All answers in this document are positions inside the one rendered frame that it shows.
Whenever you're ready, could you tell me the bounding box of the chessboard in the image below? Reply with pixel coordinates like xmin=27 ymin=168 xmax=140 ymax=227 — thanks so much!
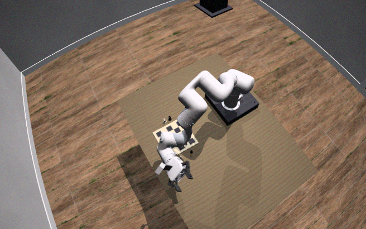
xmin=153 ymin=120 xmax=198 ymax=155

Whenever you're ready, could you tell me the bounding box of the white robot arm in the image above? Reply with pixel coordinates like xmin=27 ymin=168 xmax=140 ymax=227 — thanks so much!
xmin=155 ymin=69 xmax=254 ymax=175

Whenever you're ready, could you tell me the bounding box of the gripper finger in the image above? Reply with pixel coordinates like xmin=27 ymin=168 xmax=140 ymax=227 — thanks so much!
xmin=167 ymin=179 xmax=182 ymax=192
xmin=181 ymin=161 xmax=193 ymax=179

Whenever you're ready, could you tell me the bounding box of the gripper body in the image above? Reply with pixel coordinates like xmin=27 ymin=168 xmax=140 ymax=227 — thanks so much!
xmin=165 ymin=156 xmax=186 ymax=182

